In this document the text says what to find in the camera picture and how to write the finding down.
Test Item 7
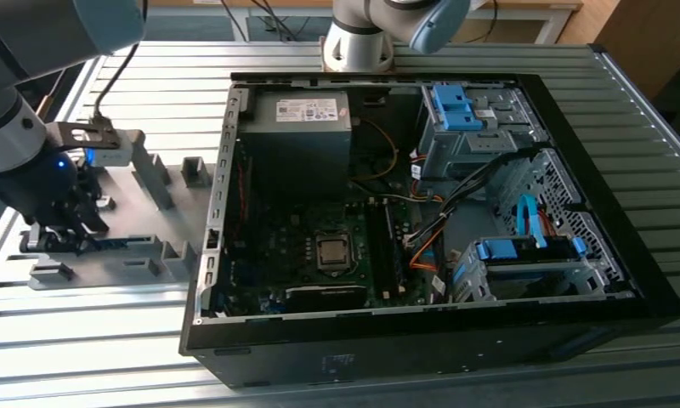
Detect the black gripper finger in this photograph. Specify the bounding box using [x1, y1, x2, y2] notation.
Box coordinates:
[19, 223, 98, 256]
[70, 202, 109, 234]

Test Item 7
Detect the silver CPU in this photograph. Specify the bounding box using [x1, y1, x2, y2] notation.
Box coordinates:
[320, 240, 350, 264]

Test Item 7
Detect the grey parts rack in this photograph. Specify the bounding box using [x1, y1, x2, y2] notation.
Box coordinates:
[26, 129, 214, 291]

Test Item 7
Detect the yellow wire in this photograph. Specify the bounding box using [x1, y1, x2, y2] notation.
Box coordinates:
[353, 118, 398, 182]

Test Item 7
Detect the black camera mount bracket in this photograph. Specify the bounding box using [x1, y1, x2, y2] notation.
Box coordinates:
[43, 122, 122, 150]

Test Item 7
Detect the black PC case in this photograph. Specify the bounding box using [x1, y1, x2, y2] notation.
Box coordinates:
[178, 71, 680, 388]

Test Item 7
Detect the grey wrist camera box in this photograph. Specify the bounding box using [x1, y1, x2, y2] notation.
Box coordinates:
[81, 128, 135, 167]

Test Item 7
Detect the metal CPU socket cover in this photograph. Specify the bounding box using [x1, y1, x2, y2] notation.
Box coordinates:
[313, 229, 357, 273]

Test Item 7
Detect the black camera cable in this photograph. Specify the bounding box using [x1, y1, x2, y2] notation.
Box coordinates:
[93, 40, 143, 127]

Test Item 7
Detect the blue disk carrier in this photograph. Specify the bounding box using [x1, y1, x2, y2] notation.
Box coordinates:
[432, 84, 484, 133]

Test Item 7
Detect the black RAM slot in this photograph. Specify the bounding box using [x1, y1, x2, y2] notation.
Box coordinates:
[366, 197, 388, 298]

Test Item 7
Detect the white-framed wooden desk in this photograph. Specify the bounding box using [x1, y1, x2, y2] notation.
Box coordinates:
[194, 0, 582, 46]

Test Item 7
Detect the wooden cabinet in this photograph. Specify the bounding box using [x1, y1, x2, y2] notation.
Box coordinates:
[593, 0, 680, 101]

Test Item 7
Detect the blue flat wire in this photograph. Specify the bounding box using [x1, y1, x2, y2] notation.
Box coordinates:
[514, 193, 548, 250]

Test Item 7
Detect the black cable bundle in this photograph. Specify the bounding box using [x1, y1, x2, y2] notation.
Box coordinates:
[434, 148, 545, 222]

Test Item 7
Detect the grey power supply unit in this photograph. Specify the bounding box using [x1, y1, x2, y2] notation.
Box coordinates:
[237, 90, 356, 201]

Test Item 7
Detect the hard disk in blue carrier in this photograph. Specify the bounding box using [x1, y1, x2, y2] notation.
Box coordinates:
[474, 236, 589, 261]

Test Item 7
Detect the grey metal drive cage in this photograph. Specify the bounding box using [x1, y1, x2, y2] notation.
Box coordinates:
[418, 84, 545, 179]
[449, 236, 624, 303]

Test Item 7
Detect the black hanging cable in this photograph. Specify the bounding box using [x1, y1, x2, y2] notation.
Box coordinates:
[466, 0, 501, 44]

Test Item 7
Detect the orange wire bundle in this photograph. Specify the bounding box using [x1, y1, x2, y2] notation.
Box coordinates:
[410, 224, 449, 273]

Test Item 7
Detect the multicolour power wire bundle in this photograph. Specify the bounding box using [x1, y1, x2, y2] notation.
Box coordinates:
[350, 178, 446, 205]

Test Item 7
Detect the green motherboard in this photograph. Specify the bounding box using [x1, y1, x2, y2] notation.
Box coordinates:
[225, 186, 449, 315]

